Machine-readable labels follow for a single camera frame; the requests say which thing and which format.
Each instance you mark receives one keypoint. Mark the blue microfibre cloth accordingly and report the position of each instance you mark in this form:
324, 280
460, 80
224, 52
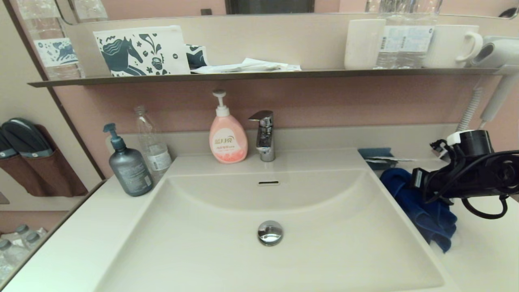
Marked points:
429, 219

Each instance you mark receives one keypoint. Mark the wall mirror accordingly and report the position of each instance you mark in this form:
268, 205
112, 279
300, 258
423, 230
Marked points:
162, 7

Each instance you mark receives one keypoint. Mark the brown slipper holder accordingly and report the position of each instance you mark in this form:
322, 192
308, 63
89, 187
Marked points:
52, 175

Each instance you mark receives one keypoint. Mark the grey metal wall shelf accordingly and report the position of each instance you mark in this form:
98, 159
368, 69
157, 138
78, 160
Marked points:
243, 75

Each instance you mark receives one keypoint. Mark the chrome faucet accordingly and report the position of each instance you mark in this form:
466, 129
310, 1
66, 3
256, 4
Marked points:
265, 138

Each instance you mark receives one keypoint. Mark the chrome drain stopper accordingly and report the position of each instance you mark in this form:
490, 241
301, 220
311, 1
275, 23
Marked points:
270, 232

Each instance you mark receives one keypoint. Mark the small blue patterned pouch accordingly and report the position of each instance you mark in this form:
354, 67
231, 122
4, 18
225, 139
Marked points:
196, 56

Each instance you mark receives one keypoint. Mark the white packaged toothbrush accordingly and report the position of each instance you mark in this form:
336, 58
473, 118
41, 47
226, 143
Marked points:
385, 159

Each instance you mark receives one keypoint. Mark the pink hand soap pump bottle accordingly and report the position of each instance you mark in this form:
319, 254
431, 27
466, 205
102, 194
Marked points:
228, 142

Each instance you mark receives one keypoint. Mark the grey pump bottle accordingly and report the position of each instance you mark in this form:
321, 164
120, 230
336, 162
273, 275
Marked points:
129, 172

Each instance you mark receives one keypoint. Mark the white flat sachets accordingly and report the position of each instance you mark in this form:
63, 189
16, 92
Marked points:
247, 66

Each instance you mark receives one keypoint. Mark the white ceramic sink basin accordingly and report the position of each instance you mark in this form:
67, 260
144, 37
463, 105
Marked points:
202, 247

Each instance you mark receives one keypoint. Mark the white horse print pouch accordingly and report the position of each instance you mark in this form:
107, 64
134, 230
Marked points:
129, 54

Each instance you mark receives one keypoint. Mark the clear bottle grey cap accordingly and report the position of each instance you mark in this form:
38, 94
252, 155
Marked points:
32, 238
21, 230
10, 253

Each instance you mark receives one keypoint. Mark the blue soap dish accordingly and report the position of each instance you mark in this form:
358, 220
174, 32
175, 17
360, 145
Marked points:
371, 153

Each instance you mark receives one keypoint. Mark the dark grey slipper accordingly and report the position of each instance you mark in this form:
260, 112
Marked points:
26, 138
5, 150

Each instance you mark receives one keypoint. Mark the dark brown wall trim strip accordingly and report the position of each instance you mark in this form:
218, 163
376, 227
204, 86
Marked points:
77, 134

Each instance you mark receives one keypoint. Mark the clear empty plastic bottle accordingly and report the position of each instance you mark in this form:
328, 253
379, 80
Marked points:
154, 156

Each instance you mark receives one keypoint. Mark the white hair dryer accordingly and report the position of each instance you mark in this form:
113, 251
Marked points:
502, 52

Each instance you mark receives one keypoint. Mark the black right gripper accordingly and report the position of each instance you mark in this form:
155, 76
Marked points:
454, 182

